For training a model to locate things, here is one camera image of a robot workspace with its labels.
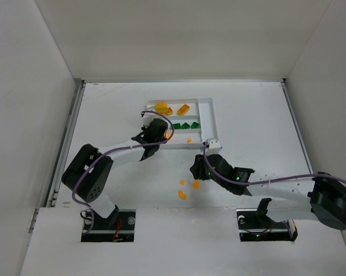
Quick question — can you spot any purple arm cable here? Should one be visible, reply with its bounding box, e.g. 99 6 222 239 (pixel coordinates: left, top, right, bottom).
203 140 346 216
71 110 174 236

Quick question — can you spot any green long lego brick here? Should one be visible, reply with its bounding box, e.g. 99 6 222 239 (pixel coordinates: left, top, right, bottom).
173 123 182 129

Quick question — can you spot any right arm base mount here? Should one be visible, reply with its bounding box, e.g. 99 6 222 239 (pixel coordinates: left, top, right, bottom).
236 198 298 242

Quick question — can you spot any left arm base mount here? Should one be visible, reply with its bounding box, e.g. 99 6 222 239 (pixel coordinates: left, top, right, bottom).
80 209 136 243

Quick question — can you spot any white divided sorting tray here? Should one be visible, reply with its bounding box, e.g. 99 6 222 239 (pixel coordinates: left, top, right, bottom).
162 98 218 150

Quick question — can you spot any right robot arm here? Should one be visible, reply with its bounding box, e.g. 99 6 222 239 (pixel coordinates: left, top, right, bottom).
190 154 346 231

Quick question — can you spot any orange round figure piece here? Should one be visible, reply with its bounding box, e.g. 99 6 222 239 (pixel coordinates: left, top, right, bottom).
155 102 168 114

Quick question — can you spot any green square lego brick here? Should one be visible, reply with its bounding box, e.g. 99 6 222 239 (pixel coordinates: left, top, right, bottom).
181 122 191 129

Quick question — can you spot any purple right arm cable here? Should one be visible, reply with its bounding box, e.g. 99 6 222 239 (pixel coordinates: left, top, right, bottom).
203 140 346 216

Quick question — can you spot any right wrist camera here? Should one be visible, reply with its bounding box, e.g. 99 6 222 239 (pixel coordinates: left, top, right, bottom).
203 139 222 156

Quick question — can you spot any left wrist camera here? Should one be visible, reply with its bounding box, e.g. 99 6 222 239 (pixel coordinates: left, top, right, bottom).
141 110 151 128

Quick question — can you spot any yellow long lego brick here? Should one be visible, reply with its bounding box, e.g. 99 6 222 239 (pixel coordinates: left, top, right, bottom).
177 104 190 116

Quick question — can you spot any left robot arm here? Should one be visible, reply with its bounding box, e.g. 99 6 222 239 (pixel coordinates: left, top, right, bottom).
61 118 168 229

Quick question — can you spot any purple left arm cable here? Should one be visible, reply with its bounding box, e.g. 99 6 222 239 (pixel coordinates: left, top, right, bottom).
71 110 174 236

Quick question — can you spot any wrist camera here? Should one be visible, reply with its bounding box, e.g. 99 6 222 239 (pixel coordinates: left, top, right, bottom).
203 139 222 156
141 110 151 128

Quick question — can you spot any yellow square lego brick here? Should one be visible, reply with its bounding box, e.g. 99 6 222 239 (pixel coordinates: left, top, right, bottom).
166 107 173 116

